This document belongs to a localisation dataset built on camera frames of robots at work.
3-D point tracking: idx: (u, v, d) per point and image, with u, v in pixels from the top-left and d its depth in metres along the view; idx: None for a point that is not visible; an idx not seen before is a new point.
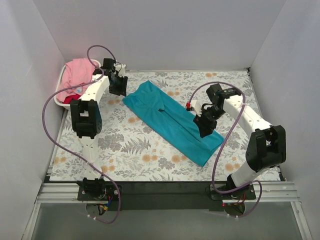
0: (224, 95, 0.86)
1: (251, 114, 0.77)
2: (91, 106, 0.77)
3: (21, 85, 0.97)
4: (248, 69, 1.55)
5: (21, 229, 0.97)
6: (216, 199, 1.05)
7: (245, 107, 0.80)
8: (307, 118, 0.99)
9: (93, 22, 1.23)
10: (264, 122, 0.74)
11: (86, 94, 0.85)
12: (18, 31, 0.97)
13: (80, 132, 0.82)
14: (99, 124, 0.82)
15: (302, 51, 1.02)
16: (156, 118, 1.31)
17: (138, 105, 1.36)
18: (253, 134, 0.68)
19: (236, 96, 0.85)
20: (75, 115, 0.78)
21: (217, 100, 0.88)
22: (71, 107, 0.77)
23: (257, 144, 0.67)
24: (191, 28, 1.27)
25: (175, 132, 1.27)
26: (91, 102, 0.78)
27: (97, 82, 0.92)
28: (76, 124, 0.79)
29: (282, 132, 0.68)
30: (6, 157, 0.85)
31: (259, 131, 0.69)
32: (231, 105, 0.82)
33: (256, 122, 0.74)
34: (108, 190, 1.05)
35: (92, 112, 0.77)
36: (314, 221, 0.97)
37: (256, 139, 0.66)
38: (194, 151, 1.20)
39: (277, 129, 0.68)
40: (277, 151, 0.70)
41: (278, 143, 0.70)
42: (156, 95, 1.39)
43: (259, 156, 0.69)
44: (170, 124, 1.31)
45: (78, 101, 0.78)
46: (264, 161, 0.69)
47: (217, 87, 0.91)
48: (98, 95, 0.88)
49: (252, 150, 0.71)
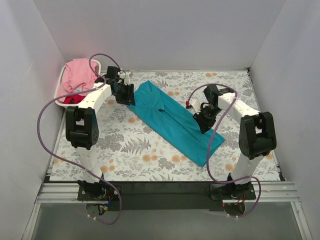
0: (218, 93, 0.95)
1: (242, 105, 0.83)
2: (87, 115, 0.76)
3: (21, 85, 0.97)
4: (248, 69, 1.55)
5: (21, 229, 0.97)
6: (216, 199, 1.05)
7: (236, 100, 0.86)
8: (307, 118, 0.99)
9: (92, 22, 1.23)
10: (253, 112, 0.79)
11: (85, 101, 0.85)
12: (18, 31, 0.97)
13: (74, 143, 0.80)
14: (94, 135, 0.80)
15: (301, 51, 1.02)
16: (156, 118, 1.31)
17: (138, 105, 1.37)
18: (242, 118, 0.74)
19: (229, 94, 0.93)
20: (70, 123, 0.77)
21: (213, 99, 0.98)
22: (67, 114, 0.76)
23: (246, 126, 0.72)
24: (191, 28, 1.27)
25: (175, 133, 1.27)
26: (87, 111, 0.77)
27: (97, 90, 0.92)
28: (70, 132, 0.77)
29: (269, 117, 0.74)
30: (6, 157, 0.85)
31: (248, 116, 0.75)
32: (224, 100, 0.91)
33: (246, 111, 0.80)
34: (108, 190, 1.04)
35: (88, 120, 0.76)
36: (314, 221, 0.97)
37: (245, 122, 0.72)
38: (194, 151, 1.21)
39: (265, 115, 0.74)
40: (268, 137, 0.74)
41: (267, 128, 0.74)
42: (156, 95, 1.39)
43: (249, 140, 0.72)
44: (170, 123, 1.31)
45: (75, 108, 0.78)
46: (255, 145, 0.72)
47: (213, 87, 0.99)
48: (96, 103, 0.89)
49: (243, 136, 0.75)
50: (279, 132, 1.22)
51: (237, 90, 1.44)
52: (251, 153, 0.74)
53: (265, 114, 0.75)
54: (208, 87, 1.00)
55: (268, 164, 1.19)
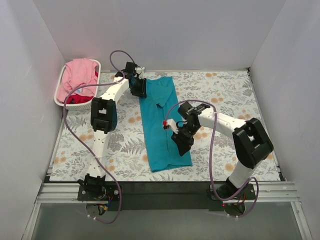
0: (196, 112, 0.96)
1: (226, 118, 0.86)
2: (110, 106, 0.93)
3: (21, 85, 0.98)
4: (248, 69, 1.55)
5: (21, 229, 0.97)
6: (216, 199, 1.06)
7: (218, 114, 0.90)
8: (307, 118, 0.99)
9: (92, 22, 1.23)
10: (240, 121, 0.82)
11: (107, 94, 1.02)
12: (18, 31, 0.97)
13: (95, 127, 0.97)
14: (114, 123, 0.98)
15: (301, 51, 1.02)
16: (151, 111, 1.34)
17: (148, 93, 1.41)
18: (234, 134, 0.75)
19: (207, 109, 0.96)
20: (94, 111, 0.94)
21: (193, 119, 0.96)
22: (92, 103, 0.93)
23: (241, 141, 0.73)
24: (191, 28, 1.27)
25: (153, 131, 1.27)
26: (110, 102, 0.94)
27: (117, 84, 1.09)
28: (94, 119, 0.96)
29: (257, 123, 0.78)
30: (6, 157, 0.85)
31: (239, 129, 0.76)
32: (205, 117, 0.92)
33: (232, 123, 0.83)
34: (108, 190, 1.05)
35: (110, 111, 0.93)
36: (314, 221, 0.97)
37: (239, 137, 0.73)
38: (155, 155, 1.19)
39: (253, 121, 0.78)
40: (263, 142, 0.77)
41: (260, 134, 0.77)
42: (165, 92, 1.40)
43: (248, 152, 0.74)
44: (158, 120, 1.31)
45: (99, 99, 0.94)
46: (256, 154, 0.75)
47: (187, 106, 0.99)
48: (117, 95, 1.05)
49: (240, 150, 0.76)
50: (279, 132, 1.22)
51: (237, 90, 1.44)
52: (253, 162, 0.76)
53: (252, 121, 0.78)
54: (181, 105, 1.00)
55: (268, 164, 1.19)
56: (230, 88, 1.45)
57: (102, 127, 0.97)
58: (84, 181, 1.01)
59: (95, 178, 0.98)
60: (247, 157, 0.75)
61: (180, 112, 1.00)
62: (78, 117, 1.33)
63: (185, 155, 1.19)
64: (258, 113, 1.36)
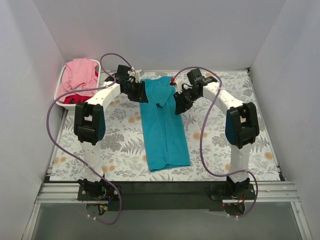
0: (203, 83, 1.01)
1: (227, 96, 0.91)
2: (96, 112, 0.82)
3: (21, 85, 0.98)
4: (248, 69, 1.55)
5: (21, 229, 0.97)
6: (216, 199, 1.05)
7: (221, 90, 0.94)
8: (307, 118, 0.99)
9: (92, 22, 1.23)
10: (237, 103, 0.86)
11: (95, 98, 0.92)
12: (18, 31, 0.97)
13: (81, 137, 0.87)
14: (101, 131, 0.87)
15: (302, 51, 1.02)
16: (151, 111, 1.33)
17: (148, 92, 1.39)
18: (228, 112, 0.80)
19: (213, 83, 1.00)
20: (78, 118, 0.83)
21: (197, 88, 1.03)
22: (76, 109, 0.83)
23: (232, 119, 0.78)
24: (191, 28, 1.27)
25: (152, 131, 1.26)
26: (96, 108, 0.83)
27: (107, 88, 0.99)
28: (78, 127, 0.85)
29: (253, 107, 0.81)
30: (6, 157, 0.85)
31: (233, 108, 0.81)
32: (209, 90, 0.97)
33: (230, 102, 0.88)
34: (108, 190, 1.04)
35: (96, 117, 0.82)
36: (314, 221, 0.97)
37: (231, 115, 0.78)
38: (154, 155, 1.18)
39: (248, 106, 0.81)
40: (251, 126, 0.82)
41: (251, 118, 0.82)
42: (165, 91, 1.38)
43: (236, 131, 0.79)
44: (157, 120, 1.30)
45: (84, 104, 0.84)
46: (241, 134, 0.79)
47: (197, 74, 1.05)
48: (106, 99, 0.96)
49: (229, 128, 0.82)
50: (279, 132, 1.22)
51: (237, 90, 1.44)
52: (238, 142, 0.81)
53: (248, 105, 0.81)
54: (192, 71, 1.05)
55: (268, 164, 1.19)
56: (230, 88, 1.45)
57: (88, 138, 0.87)
58: (84, 180, 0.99)
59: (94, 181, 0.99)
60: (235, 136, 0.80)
61: (189, 76, 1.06)
62: None
63: (183, 155, 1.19)
64: (258, 113, 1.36)
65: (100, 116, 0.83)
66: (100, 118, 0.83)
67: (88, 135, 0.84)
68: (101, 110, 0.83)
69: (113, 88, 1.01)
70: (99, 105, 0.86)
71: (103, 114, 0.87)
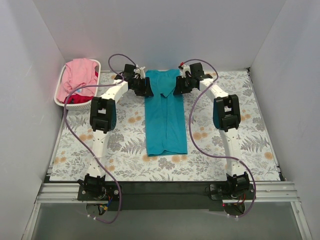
0: (199, 79, 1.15)
1: (217, 89, 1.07)
2: (110, 105, 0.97)
3: (21, 86, 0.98)
4: (248, 69, 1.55)
5: (21, 229, 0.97)
6: (216, 199, 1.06)
7: (213, 85, 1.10)
8: (307, 118, 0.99)
9: (92, 22, 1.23)
10: (224, 94, 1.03)
11: (107, 94, 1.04)
12: (18, 31, 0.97)
13: (95, 127, 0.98)
14: (113, 122, 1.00)
15: (301, 51, 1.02)
16: (154, 100, 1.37)
17: (153, 82, 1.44)
18: (214, 100, 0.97)
19: (208, 79, 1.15)
20: (93, 110, 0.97)
21: (196, 82, 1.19)
22: (92, 102, 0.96)
23: (216, 107, 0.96)
24: (191, 28, 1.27)
25: (153, 117, 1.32)
26: (110, 102, 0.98)
27: (117, 85, 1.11)
28: (93, 118, 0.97)
29: (235, 98, 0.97)
30: (6, 157, 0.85)
31: (219, 98, 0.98)
32: (203, 84, 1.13)
33: (219, 94, 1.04)
34: (108, 190, 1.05)
35: (109, 109, 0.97)
36: (315, 221, 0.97)
37: (216, 103, 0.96)
38: (153, 141, 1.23)
39: (232, 97, 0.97)
40: (234, 114, 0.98)
41: (234, 107, 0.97)
42: (172, 83, 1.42)
43: (220, 116, 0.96)
44: (160, 109, 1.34)
45: (99, 98, 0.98)
46: (225, 119, 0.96)
47: (198, 68, 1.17)
48: (116, 96, 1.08)
49: (216, 114, 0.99)
50: (279, 132, 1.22)
51: (237, 90, 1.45)
52: (222, 127, 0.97)
53: (232, 96, 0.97)
54: (195, 66, 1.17)
55: (268, 164, 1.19)
56: (230, 88, 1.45)
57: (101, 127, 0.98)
58: (84, 181, 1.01)
59: (95, 180, 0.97)
60: (219, 121, 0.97)
61: (191, 69, 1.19)
62: (78, 117, 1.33)
63: (182, 144, 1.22)
64: (258, 113, 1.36)
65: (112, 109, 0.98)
66: (112, 110, 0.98)
67: (101, 125, 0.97)
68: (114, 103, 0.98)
69: (122, 85, 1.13)
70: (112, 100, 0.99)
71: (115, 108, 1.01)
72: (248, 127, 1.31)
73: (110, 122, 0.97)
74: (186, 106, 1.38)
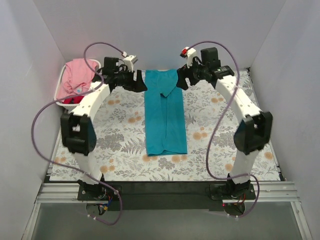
0: (217, 75, 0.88)
1: (243, 100, 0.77)
2: (82, 124, 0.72)
3: (21, 85, 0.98)
4: (248, 69, 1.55)
5: (21, 229, 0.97)
6: (216, 199, 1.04)
7: (238, 89, 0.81)
8: (307, 118, 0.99)
9: (92, 22, 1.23)
10: (254, 110, 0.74)
11: (81, 106, 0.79)
12: (18, 31, 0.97)
13: (71, 149, 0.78)
14: (91, 142, 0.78)
15: (301, 51, 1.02)
16: (154, 100, 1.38)
17: (153, 83, 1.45)
18: (242, 121, 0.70)
19: (229, 77, 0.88)
20: (64, 130, 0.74)
21: (210, 78, 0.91)
22: (61, 121, 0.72)
23: (245, 125, 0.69)
24: (191, 28, 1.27)
25: (153, 117, 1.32)
26: (83, 120, 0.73)
27: (94, 91, 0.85)
28: (66, 139, 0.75)
29: (270, 117, 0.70)
30: (6, 157, 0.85)
31: (247, 116, 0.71)
32: (224, 86, 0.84)
33: (246, 108, 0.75)
34: (108, 190, 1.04)
35: (84, 128, 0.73)
36: (315, 221, 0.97)
37: (245, 123, 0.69)
38: (153, 140, 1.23)
39: (265, 115, 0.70)
40: (263, 135, 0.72)
41: (265, 128, 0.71)
42: (172, 83, 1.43)
43: (246, 140, 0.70)
44: (160, 109, 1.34)
45: (71, 116, 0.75)
46: (251, 142, 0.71)
47: (213, 57, 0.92)
48: (94, 107, 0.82)
49: (239, 135, 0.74)
50: (279, 132, 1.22)
51: None
52: (245, 149, 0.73)
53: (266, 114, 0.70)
54: (209, 52, 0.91)
55: (268, 164, 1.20)
56: None
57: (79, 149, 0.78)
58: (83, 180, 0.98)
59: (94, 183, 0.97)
60: (242, 144, 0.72)
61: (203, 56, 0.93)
62: None
63: (181, 144, 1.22)
64: None
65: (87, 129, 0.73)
66: (87, 130, 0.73)
67: (76, 148, 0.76)
68: (88, 121, 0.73)
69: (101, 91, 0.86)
70: (86, 116, 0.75)
71: (91, 125, 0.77)
72: None
73: (86, 145, 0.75)
74: (186, 106, 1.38)
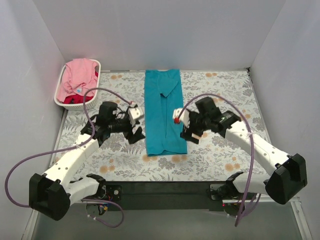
0: (223, 123, 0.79)
1: (265, 147, 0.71)
2: (51, 190, 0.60)
3: (22, 86, 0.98)
4: (248, 69, 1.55)
5: (21, 229, 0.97)
6: (216, 199, 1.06)
7: (253, 135, 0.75)
8: (307, 118, 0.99)
9: (92, 22, 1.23)
10: (281, 155, 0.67)
11: (57, 167, 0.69)
12: (18, 31, 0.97)
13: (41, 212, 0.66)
14: (62, 210, 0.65)
15: (301, 51, 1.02)
16: (154, 100, 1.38)
17: (153, 82, 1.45)
18: (275, 172, 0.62)
19: (238, 123, 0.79)
20: (33, 193, 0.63)
21: (217, 129, 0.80)
22: (31, 182, 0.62)
23: (279, 178, 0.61)
24: (191, 28, 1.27)
25: (153, 117, 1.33)
26: (53, 186, 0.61)
27: (78, 148, 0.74)
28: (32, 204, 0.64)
29: (302, 161, 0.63)
30: (6, 157, 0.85)
31: (280, 167, 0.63)
32: (236, 135, 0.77)
33: (272, 155, 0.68)
34: (108, 190, 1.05)
35: (51, 199, 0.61)
36: (315, 221, 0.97)
37: (280, 176, 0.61)
38: (153, 140, 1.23)
39: (295, 158, 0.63)
40: (300, 181, 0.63)
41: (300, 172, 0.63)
42: (172, 83, 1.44)
43: (284, 191, 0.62)
44: (160, 110, 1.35)
45: (41, 178, 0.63)
46: (289, 191, 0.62)
47: (212, 106, 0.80)
48: (73, 167, 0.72)
49: (272, 186, 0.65)
50: (279, 132, 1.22)
51: (237, 90, 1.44)
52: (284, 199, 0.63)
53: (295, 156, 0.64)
54: (205, 104, 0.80)
55: None
56: (230, 88, 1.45)
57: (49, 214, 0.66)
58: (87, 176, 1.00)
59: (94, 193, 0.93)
60: (280, 197, 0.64)
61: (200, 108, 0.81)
62: (78, 117, 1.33)
63: (182, 144, 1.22)
64: (258, 113, 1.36)
65: (58, 197, 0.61)
66: (59, 198, 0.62)
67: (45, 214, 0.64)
68: (59, 189, 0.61)
69: (86, 147, 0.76)
70: (58, 183, 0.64)
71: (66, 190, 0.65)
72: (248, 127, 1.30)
73: (55, 213, 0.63)
74: (185, 106, 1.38)
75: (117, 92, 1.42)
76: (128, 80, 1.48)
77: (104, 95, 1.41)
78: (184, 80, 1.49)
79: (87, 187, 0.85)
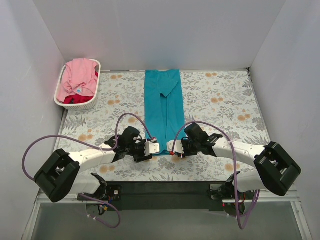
0: (210, 144, 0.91)
1: (245, 146, 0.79)
2: (70, 166, 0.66)
3: (21, 85, 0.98)
4: (248, 69, 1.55)
5: (21, 229, 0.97)
6: (216, 199, 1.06)
7: (233, 142, 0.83)
8: (308, 118, 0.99)
9: (92, 22, 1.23)
10: (259, 148, 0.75)
11: (79, 153, 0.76)
12: (18, 31, 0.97)
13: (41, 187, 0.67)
14: (64, 192, 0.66)
15: (301, 51, 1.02)
16: (154, 100, 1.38)
17: (153, 82, 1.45)
18: (255, 164, 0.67)
19: (220, 139, 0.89)
20: (49, 164, 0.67)
21: (207, 151, 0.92)
22: (54, 154, 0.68)
23: (264, 168, 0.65)
24: (190, 28, 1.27)
25: (153, 117, 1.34)
26: (72, 164, 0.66)
27: (100, 150, 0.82)
28: (41, 173, 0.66)
29: (278, 147, 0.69)
30: (6, 157, 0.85)
31: (259, 157, 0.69)
32: (220, 147, 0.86)
33: (251, 151, 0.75)
34: (108, 191, 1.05)
35: (64, 174, 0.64)
36: (315, 221, 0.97)
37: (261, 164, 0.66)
38: None
39: (269, 145, 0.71)
40: (288, 165, 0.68)
41: (283, 157, 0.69)
42: (172, 83, 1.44)
43: (275, 178, 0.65)
44: (160, 109, 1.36)
45: (64, 154, 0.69)
46: (281, 176, 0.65)
47: (199, 131, 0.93)
48: (88, 162, 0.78)
49: (265, 179, 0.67)
50: (279, 132, 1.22)
51: (237, 90, 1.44)
52: (282, 186, 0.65)
53: (272, 146, 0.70)
54: (193, 130, 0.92)
55: None
56: (230, 88, 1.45)
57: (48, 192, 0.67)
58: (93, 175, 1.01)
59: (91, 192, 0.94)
60: (276, 188, 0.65)
61: (189, 134, 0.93)
62: (78, 117, 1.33)
63: None
64: (259, 113, 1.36)
65: (71, 176, 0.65)
66: (71, 177, 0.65)
67: (46, 191, 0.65)
68: (76, 169, 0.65)
69: (106, 153, 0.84)
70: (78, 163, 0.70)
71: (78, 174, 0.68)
72: (248, 127, 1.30)
73: (57, 192, 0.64)
74: (185, 106, 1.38)
75: (117, 91, 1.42)
76: (128, 80, 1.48)
77: (104, 95, 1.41)
78: (184, 80, 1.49)
79: (88, 183, 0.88)
